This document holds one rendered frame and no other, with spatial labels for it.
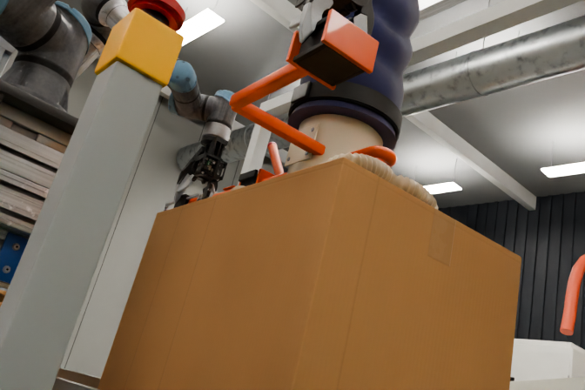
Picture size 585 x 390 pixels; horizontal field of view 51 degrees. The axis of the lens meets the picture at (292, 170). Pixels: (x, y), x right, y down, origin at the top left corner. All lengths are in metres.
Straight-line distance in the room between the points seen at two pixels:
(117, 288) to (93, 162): 11.39
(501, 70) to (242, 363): 6.86
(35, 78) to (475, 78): 6.76
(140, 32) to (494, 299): 0.65
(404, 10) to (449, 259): 0.57
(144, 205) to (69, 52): 11.10
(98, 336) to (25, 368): 11.31
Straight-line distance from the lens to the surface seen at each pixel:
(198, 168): 1.66
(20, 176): 1.21
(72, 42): 1.31
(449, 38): 4.17
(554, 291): 13.10
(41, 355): 0.64
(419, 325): 0.88
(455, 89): 7.86
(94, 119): 0.68
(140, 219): 12.29
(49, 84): 1.26
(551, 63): 7.30
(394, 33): 1.26
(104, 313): 11.96
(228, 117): 1.73
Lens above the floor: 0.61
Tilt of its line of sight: 22 degrees up
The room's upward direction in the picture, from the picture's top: 14 degrees clockwise
